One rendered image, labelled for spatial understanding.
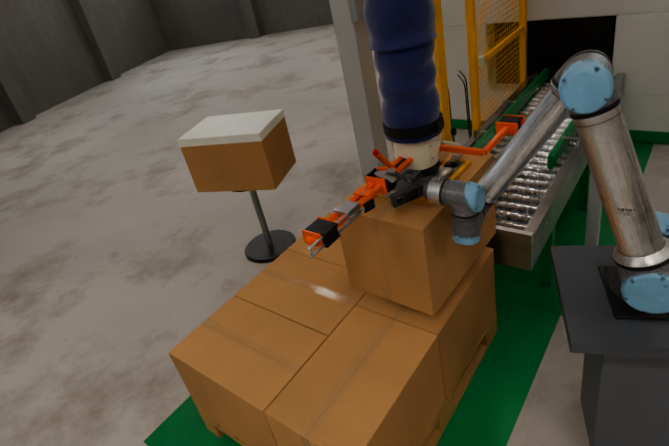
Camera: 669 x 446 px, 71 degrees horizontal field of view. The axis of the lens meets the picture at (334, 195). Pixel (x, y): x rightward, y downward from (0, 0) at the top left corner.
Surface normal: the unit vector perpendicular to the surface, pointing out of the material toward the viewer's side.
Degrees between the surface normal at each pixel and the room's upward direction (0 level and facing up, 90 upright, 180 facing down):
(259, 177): 90
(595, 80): 82
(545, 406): 0
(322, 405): 0
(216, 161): 90
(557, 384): 0
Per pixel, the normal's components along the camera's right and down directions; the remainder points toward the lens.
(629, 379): -0.25, 0.51
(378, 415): -0.19, -0.86
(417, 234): -0.62, 0.48
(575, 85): -0.50, 0.37
